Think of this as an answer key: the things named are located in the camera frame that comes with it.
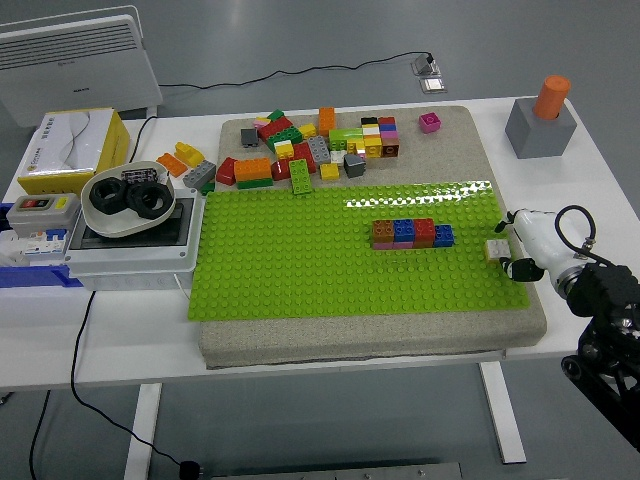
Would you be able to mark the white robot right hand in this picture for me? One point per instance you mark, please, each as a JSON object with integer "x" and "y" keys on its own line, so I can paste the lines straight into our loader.
{"x": 537, "y": 235}

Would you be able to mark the white square toy brick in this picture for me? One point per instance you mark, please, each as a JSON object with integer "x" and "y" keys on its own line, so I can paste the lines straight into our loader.
{"x": 497, "y": 248}

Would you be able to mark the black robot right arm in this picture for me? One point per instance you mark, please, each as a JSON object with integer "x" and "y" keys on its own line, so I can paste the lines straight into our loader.
{"x": 600, "y": 290}

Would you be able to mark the small blue toy brick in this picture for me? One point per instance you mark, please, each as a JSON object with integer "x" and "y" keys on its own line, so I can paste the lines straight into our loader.
{"x": 444, "y": 236}

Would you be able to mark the flat pink toy brick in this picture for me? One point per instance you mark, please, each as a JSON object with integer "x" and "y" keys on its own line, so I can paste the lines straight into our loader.
{"x": 392, "y": 245}

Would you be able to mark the brown toy brick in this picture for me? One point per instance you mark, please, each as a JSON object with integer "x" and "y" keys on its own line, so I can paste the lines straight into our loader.
{"x": 383, "y": 231}
{"x": 390, "y": 149}

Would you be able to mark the magenta toy brick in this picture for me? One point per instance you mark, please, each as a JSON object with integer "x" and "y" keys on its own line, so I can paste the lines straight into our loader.
{"x": 430, "y": 123}

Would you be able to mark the flat blue toy brick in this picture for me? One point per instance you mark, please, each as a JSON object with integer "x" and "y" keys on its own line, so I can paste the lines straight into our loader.
{"x": 388, "y": 128}

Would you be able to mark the small red toy brick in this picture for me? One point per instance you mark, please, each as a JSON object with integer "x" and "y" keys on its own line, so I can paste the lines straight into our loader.
{"x": 386, "y": 120}

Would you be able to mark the shiny yellow toy brick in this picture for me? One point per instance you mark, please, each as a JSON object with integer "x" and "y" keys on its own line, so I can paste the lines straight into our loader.
{"x": 356, "y": 146}

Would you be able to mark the black toy brick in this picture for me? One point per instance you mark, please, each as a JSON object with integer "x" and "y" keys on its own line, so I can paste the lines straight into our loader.
{"x": 369, "y": 120}

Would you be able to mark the long lime toy brick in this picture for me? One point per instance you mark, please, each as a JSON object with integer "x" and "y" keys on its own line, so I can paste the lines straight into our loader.
{"x": 345, "y": 135}

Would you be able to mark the light grey toy brick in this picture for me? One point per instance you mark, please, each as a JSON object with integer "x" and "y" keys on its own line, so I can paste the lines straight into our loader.
{"x": 318, "y": 149}

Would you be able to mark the green toy baseplate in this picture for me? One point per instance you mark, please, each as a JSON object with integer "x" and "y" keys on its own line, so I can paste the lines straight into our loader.
{"x": 300, "y": 260}

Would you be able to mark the tall orange toy brick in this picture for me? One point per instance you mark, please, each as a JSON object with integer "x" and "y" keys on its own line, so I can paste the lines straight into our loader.
{"x": 327, "y": 120}

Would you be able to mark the yellow white toy brick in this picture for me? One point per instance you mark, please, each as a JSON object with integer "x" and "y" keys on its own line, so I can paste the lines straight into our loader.
{"x": 284, "y": 149}

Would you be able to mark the dark green toy brick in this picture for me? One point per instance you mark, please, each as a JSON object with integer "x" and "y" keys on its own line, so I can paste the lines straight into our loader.
{"x": 287, "y": 136}

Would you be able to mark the large red toy brick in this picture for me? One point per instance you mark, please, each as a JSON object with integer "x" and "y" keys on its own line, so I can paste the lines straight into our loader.
{"x": 275, "y": 127}

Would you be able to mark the flat green toy brick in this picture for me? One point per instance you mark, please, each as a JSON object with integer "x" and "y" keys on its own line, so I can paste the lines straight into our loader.
{"x": 255, "y": 183}

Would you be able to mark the small green toy brick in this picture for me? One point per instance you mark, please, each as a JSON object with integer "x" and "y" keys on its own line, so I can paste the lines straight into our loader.
{"x": 275, "y": 115}
{"x": 208, "y": 188}

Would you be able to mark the wide orange toy brick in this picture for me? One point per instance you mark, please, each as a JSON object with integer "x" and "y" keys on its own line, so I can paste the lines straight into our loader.
{"x": 252, "y": 169}

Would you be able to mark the pink yellow toy brick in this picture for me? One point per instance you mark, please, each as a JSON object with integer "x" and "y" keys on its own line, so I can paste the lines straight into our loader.
{"x": 262, "y": 122}

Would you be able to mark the dark grey toy brick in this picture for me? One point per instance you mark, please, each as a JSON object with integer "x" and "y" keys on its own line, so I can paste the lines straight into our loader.
{"x": 249, "y": 136}

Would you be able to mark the red sloped toy brick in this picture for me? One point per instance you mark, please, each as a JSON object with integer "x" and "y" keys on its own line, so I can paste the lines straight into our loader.
{"x": 226, "y": 171}

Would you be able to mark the long grey toy brick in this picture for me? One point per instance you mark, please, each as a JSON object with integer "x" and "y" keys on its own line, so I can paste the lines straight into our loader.
{"x": 199, "y": 175}

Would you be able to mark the yellow stepped toy brick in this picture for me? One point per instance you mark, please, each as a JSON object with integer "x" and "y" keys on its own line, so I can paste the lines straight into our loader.
{"x": 189, "y": 154}

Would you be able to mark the grey block holder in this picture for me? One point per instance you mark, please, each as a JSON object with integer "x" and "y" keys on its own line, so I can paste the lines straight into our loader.
{"x": 540, "y": 140}

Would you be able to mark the orange cylinder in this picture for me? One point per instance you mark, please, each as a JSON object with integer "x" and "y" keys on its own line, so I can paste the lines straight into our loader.
{"x": 551, "y": 95}

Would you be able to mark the metal floor socket plate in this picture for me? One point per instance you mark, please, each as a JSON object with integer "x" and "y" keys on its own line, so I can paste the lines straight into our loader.
{"x": 433, "y": 85}

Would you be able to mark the white table leg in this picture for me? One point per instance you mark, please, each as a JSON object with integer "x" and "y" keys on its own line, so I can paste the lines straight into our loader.
{"x": 502, "y": 415}
{"x": 142, "y": 430}

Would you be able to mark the dark grey sloped brick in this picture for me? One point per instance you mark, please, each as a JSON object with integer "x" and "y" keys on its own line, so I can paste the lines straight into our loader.
{"x": 354, "y": 166}

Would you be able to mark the floor socket with plug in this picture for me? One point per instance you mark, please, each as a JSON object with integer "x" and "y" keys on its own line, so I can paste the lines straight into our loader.
{"x": 425, "y": 65}

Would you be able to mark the grey-brown foam mat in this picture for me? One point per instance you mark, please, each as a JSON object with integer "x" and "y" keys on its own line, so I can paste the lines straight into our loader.
{"x": 350, "y": 340}

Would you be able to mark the lime green brick plate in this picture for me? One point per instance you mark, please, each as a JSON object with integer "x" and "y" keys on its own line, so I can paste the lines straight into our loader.
{"x": 300, "y": 175}

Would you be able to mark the grey metal plate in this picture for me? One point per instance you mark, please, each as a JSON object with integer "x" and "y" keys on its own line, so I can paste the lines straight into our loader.
{"x": 340, "y": 472}

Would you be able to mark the orange brick plate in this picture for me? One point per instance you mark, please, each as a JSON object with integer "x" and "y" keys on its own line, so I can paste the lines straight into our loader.
{"x": 171, "y": 163}

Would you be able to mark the large black hex nut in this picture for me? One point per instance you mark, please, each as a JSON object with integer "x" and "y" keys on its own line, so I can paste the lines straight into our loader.
{"x": 100, "y": 205}
{"x": 137, "y": 202}

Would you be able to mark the dark purple circuit piece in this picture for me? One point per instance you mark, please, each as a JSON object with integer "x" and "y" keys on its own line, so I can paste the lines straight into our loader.
{"x": 139, "y": 175}

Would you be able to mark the white bowl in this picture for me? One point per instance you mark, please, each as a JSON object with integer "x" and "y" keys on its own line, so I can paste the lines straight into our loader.
{"x": 105, "y": 225}

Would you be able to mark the yellow white tissue box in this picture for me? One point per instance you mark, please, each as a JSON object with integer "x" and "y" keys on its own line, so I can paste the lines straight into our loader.
{"x": 70, "y": 145}

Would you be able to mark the white panel heater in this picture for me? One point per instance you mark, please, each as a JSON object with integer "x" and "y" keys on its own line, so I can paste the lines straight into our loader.
{"x": 75, "y": 75}

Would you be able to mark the white blue circuit breaker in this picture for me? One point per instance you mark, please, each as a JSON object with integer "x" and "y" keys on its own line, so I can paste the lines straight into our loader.
{"x": 45, "y": 245}

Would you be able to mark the blue plastic tray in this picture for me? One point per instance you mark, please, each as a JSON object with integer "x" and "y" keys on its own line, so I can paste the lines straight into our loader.
{"x": 30, "y": 277}

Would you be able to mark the grey electrical enclosure box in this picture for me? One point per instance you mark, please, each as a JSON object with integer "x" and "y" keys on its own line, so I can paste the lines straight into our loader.
{"x": 130, "y": 260}

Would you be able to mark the grey push-button switch box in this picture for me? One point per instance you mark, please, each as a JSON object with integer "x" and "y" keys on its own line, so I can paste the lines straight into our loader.
{"x": 40, "y": 215}

